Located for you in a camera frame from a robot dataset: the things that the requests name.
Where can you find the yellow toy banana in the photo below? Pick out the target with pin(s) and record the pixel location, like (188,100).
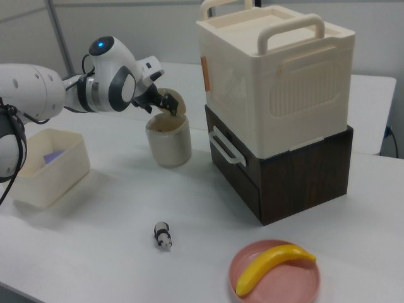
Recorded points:
(271,260)

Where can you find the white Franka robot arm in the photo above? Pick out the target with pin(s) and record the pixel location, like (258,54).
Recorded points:
(31,91)

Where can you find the purple foam cube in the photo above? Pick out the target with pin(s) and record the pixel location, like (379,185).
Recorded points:
(53,157)

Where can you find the pink round plate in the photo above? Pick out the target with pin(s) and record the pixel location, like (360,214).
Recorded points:
(284,284)

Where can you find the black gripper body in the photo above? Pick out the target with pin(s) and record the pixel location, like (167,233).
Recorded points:
(148,98)

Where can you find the small panda toy figure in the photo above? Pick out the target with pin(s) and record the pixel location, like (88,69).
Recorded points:
(162,235)

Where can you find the dark wood drawer box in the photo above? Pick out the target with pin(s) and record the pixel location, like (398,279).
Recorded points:
(300,186)

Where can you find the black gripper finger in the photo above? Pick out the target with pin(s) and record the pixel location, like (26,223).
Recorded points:
(170,104)
(149,109)

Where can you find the beige trash can with lid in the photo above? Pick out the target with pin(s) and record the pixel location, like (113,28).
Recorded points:
(170,145)

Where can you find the cream open plastic bin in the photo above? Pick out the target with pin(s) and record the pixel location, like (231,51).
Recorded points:
(53,186)

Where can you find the grey partition post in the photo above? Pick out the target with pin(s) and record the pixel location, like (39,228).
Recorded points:
(60,34)

